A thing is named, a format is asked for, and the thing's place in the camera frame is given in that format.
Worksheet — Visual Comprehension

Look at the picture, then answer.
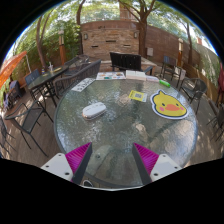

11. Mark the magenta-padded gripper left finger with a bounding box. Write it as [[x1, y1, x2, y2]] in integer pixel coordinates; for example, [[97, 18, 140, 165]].
[[40, 142, 93, 186]]

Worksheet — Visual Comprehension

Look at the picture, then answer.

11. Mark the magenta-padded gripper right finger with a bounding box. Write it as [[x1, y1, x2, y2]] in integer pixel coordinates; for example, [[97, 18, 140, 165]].
[[132, 142, 184, 186]]

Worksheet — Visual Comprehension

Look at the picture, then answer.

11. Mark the white computer mouse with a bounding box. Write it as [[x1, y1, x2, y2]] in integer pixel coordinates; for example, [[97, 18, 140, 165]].
[[81, 101, 108, 121]]

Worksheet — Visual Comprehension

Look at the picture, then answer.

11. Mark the yellow duck-shaped mouse pad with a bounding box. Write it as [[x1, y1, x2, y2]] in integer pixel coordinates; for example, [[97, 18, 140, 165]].
[[150, 89, 190, 120]]

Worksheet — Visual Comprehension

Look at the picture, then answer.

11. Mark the black metal mesh chair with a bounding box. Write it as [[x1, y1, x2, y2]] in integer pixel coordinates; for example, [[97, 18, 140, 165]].
[[206, 104, 224, 141], [160, 55, 183, 88], [4, 99, 54, 158], [179, 77, 208, 115], [24, 68, 41, 101]]

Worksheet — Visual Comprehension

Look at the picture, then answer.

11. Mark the yellow square card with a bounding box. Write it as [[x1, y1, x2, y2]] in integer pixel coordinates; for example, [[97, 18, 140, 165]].
[[128, 89, 148, 103]]

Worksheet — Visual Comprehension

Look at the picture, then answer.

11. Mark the white printed label card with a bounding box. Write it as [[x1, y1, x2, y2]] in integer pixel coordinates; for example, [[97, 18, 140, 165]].
[[71, 77, 96, 93]]

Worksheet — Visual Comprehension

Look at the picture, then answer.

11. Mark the green packet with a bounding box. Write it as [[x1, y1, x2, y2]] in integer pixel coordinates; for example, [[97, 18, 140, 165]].
[[158, 79, 172, 88]]

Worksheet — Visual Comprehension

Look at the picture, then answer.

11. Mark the small white closed book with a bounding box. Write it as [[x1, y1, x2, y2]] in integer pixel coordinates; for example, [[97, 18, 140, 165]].
[[145, 75, 160, 83]]

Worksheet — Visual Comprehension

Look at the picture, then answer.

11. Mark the dark wicker armchair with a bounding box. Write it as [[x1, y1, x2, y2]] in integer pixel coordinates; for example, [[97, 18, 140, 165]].
[[63, 54, 91, 76], [53, 59, 102, 98]]

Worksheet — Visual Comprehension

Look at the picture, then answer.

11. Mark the dark round side table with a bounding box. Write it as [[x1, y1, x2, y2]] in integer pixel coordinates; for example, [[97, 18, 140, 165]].
[[27, 64, 70, 108]]

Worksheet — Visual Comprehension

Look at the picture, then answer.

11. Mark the colourful illustrated booklet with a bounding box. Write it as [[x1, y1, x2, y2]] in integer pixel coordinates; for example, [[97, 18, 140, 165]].
[[95, 71, 127, 81]]

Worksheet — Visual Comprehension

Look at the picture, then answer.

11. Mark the white box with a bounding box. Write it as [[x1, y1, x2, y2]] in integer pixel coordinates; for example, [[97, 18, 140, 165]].
[[173, 65, 187, 81]]

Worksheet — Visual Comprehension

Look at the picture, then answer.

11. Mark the black slatted wooden chair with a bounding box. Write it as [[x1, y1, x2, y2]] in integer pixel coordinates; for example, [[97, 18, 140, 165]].
[[109, 51, 154, 76]]

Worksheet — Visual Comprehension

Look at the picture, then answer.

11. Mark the closed red patio umbrella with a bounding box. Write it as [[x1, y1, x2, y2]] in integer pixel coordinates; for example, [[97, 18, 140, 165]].
[[217, 63, 224, 104]]

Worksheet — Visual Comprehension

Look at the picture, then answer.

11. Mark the orange patio umbrella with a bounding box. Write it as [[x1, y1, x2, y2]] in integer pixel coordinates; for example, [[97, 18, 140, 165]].
[[0, 50, 28, 89]]

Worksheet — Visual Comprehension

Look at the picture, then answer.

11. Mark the tall forked tree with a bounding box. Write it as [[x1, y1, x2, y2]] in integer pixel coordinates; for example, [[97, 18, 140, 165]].
[[118, 0, 161, 58]]

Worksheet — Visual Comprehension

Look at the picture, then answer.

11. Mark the wooden lamp post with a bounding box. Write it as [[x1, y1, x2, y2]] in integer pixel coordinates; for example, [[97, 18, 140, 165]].
[[177, 37, 185, 68], [58, 29, 67, 66]]

